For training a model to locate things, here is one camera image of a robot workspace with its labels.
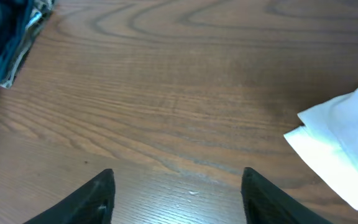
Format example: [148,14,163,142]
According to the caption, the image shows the folded khaki shorts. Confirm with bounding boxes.
[0,0,56,89]

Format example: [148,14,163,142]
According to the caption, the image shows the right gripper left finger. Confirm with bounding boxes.
[25,169,116,224]

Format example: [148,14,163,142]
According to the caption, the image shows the white patterned shirt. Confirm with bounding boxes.
[284,88,358,210]

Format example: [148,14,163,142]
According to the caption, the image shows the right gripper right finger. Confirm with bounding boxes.
[241,167,331,224]

